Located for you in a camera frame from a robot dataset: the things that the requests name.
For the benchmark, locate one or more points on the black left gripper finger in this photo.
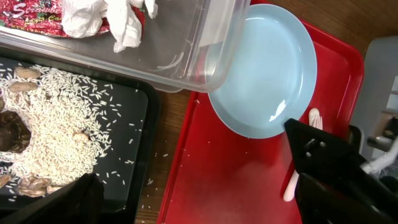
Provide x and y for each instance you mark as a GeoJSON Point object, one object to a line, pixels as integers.
{"type": "Point", "coordinates": [78, 202]}

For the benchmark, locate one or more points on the grey dishwasher rack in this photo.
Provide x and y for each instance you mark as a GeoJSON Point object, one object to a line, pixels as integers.
{"type": "Point", "coordinates": [377, 101]}

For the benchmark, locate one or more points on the food scraps and rice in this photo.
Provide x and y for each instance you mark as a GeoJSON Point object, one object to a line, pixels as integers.
{"type": "Point", "coordinates": [64, 139]}

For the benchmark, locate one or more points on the white plastic fork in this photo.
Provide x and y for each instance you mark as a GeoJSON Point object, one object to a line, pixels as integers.
{"type": "Point", "coordinates": [316, 121]}

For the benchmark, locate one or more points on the red serving tray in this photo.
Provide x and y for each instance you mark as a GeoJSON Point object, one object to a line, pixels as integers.
{"type": "Point", "coordinates": [218, 176]}

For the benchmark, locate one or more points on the clear plastic bin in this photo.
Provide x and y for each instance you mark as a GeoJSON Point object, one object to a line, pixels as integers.
{"type": "Point", "coordinates": [188, 45]}

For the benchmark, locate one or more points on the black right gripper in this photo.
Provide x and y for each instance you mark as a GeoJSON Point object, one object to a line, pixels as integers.
{"type": "Point", "coordinates": [331, 160]}

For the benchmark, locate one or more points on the light blue plate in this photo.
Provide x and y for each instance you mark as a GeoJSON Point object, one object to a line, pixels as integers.
{"type": "Point", "coordinates": [272, 76]}

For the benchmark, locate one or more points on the black plastic tray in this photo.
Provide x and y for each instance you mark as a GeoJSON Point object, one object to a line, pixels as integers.
{"type": "Point", "coordinates": [130, 117]}

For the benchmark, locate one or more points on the red snack wrapper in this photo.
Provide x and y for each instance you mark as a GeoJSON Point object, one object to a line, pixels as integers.
{"type": "Point", "coordinates": [44, 17]}

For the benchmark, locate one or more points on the white napkin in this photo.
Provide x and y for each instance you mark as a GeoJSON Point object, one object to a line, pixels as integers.
{"type": "Point", "coordinates": [84, 18]}

